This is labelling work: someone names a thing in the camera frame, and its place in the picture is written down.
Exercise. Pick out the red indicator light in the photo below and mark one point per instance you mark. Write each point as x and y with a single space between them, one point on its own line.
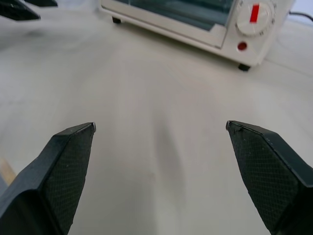
242 46

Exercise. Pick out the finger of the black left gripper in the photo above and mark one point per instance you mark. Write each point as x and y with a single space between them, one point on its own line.
42 2
14 11

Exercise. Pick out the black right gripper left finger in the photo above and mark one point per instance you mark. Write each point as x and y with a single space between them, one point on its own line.
36 186

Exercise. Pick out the black oven foot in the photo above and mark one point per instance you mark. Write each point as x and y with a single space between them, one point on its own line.
244 67
116 20

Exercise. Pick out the glass oven door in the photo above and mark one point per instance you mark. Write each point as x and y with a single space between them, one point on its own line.
171 12

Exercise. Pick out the white toaster oven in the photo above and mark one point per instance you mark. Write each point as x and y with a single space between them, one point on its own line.
230 52

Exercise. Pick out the white timer knob red stripe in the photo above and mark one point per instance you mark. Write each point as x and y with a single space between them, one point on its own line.
247 25

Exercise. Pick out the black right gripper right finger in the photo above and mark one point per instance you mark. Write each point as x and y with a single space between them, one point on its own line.
274 176

